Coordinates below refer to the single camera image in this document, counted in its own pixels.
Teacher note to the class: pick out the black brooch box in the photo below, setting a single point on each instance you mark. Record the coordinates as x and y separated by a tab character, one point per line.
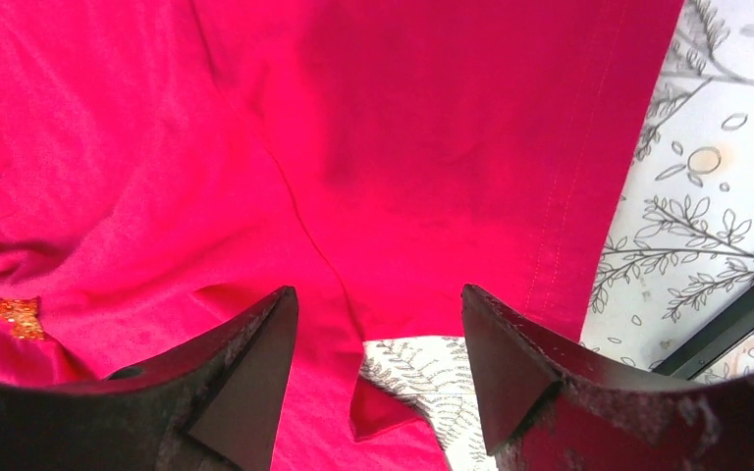
713	342

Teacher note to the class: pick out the orange glitter brooch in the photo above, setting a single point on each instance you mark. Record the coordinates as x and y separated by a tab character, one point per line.
22	316

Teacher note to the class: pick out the red t-shirt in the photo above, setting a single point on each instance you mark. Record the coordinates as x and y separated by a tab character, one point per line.
165	164

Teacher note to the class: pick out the floral patterned table mat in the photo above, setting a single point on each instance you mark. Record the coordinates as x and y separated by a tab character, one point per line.
608	193

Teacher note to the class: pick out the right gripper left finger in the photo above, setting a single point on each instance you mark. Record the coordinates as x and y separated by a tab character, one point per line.
212	403

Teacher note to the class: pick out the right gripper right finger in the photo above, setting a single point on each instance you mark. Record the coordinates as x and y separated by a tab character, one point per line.
548	403

